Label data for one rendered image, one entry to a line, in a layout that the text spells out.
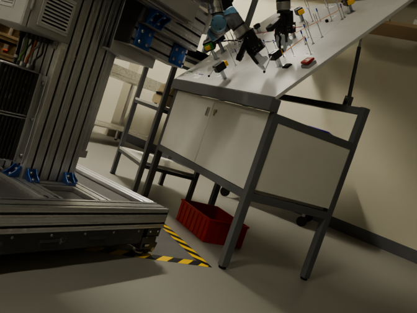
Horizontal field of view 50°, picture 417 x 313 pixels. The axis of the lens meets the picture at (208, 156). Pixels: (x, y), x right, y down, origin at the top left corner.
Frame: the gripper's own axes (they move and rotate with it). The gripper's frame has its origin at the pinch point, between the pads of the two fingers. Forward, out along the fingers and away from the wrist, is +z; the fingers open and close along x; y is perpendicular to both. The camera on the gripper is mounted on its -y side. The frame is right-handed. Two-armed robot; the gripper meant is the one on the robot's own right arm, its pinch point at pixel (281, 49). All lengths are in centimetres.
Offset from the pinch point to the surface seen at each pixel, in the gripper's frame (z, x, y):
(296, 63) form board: 7.2, -10.5, 1.1
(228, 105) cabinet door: 28.2, 17.9, -24.6
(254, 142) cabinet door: 42, -16, -33
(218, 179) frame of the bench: 64, 4, -42
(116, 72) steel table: 22, 303, 14
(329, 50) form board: 1.6, -21.9, 13.1
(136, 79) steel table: 34, 316, 41
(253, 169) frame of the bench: 53, -22, -39
